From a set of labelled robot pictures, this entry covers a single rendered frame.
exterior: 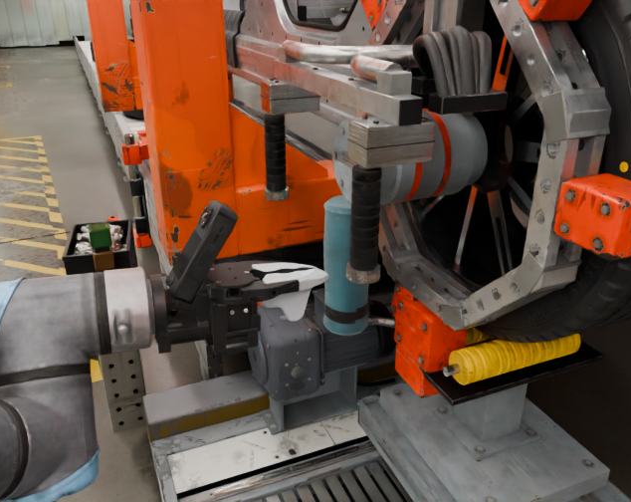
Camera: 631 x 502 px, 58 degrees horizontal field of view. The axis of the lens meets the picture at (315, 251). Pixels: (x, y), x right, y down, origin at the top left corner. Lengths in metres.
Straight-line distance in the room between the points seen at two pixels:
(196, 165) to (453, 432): 0.79
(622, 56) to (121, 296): 0.63
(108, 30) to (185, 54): 1.93
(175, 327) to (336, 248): 0.44
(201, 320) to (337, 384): 0.97
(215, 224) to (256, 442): 0.93
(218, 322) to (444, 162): 0.42
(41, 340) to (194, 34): 0.76
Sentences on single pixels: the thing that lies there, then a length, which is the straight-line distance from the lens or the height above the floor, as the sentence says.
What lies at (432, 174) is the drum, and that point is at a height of 0.84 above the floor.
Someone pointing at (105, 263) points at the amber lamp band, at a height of 0.59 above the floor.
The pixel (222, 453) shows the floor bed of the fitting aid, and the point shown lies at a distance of 1.47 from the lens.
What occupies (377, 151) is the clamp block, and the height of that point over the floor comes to 0.92.
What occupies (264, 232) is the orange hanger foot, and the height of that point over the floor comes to 0.57.
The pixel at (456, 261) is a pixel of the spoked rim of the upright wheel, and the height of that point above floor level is 0.62.
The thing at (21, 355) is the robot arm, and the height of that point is 0.77.
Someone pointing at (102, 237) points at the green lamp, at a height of 0.64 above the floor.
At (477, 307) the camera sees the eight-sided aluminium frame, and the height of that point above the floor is 0.65.
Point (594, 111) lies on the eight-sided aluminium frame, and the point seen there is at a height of 0.96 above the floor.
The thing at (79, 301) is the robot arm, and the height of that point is 0.80.
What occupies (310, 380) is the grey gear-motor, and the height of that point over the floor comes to 0.28.
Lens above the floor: 1.09
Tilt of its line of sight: 25 degrees down
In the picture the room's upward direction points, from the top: straight up
